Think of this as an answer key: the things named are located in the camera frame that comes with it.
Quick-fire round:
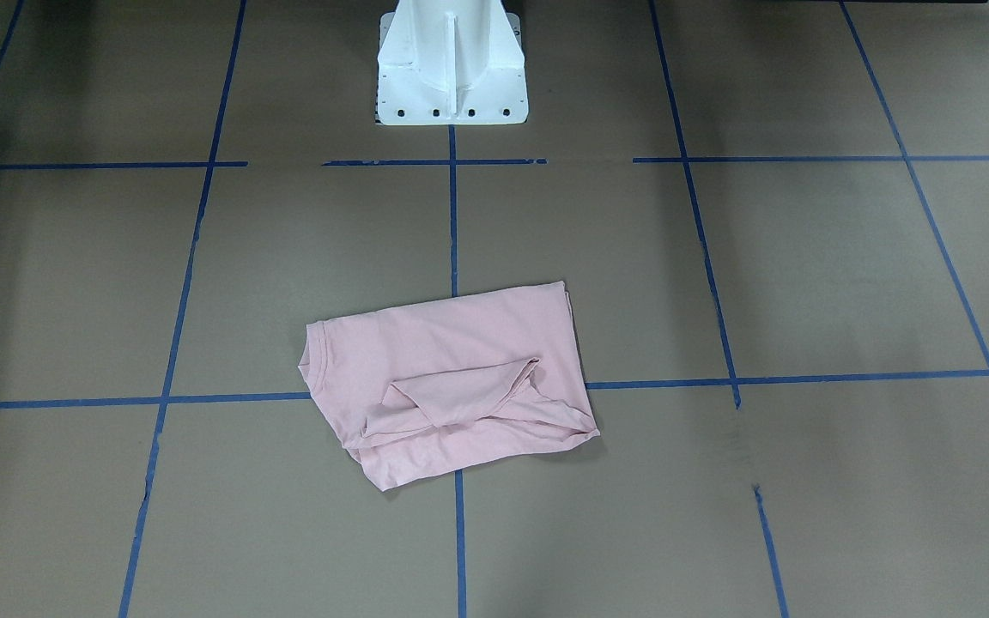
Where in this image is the pink Snoopy t-shirt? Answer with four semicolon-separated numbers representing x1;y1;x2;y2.
298;281;600;492

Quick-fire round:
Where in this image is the brown paper table cover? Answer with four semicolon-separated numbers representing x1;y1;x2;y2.
0;1;989;617

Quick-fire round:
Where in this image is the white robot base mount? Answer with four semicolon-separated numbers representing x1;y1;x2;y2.
374;1;530;126

